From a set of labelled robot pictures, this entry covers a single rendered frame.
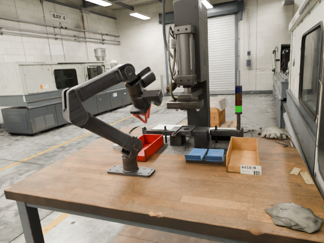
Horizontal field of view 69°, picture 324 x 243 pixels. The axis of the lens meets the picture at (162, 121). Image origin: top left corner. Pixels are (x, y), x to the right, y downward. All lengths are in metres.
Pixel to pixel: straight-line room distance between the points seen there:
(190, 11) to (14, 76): 5.22
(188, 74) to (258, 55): 9.22
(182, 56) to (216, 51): 9.32
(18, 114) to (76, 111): 5.45
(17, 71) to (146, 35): 7.02
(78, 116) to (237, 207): 0.58
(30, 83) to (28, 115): 0.74
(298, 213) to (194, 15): 0.98
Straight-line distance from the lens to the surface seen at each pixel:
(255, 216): 0.75
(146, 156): 1.11
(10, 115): 6.52
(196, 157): 1.02
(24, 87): 6.00
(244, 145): 1.19
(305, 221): 0.74
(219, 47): 10.50
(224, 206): 0.77
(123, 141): 0.93
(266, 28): 10.44
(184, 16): 1.32
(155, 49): 11.46
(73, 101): 0.83
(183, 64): 1.21
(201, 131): 1.24
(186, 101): 1.23
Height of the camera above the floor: 1.32
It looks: 13 degrees down
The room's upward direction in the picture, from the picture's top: 4 degrees counter-clockwise
